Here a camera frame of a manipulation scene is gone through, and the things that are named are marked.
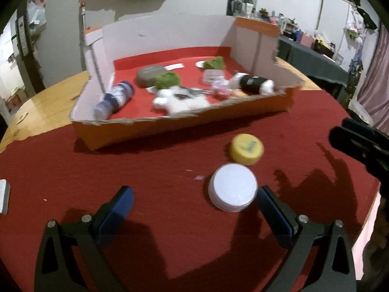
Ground black white plush roll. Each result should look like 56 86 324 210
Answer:
228 73 274 95

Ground yellow round tin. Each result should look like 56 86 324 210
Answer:
230 133 264 166

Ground white round jar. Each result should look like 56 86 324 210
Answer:
208 163 258 213

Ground dark blue ink bottle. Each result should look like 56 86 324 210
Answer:
94 81 134 121

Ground small pink doll figurine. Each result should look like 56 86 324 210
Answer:
211 80 248 100

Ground white fluffy bunny plush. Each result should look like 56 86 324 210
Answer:
152 86 211 115

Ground green fuzzy scrunchie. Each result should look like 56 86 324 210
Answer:
202 56 225 70
155 72 181 90

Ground grey eye shadow case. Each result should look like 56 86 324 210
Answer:
136 65 168 88

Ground clear plastic small box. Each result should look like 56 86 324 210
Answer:
203 69 225 84

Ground pink curtain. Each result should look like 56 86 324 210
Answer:
357 24 388 134

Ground dark green covered table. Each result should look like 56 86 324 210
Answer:
278 36 348 86

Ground white square charger device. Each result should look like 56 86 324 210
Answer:
0 179 10 215

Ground red knitted mat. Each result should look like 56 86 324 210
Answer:
1 91 379 291

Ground white wardrobe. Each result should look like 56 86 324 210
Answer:
316 0 363 71

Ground small paper tag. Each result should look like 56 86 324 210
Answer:
17 112 29 124

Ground orange cardboard box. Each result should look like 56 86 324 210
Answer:
70 14 307 150

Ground mop pole with orange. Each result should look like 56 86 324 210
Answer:
79 2 87 71

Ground black door frame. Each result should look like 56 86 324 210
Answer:
15 0 45 96

